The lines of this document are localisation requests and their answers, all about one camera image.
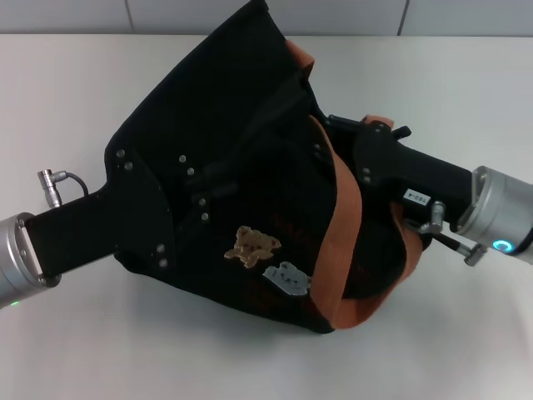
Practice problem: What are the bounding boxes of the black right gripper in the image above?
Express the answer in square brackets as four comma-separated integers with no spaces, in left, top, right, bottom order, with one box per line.
[311,113,479,231]

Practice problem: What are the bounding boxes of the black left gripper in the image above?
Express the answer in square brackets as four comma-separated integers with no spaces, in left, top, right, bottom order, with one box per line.
[24,147,239,288]

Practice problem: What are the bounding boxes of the black food bag orange handles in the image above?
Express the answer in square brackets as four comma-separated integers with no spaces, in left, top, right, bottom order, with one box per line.
[103,0,432,335]

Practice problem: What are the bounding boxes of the right gripper cable silver plug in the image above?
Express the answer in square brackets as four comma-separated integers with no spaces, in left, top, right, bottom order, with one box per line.
[406,200,488,267]

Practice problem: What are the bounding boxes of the gripper cable silver plug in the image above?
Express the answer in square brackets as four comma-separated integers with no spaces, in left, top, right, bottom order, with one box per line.
[406,200,488,267]
[37,167,92,206]

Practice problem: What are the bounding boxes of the left gripper cable silver plug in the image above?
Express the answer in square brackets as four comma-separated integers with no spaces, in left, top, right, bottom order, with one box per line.
[37,167,92,206]

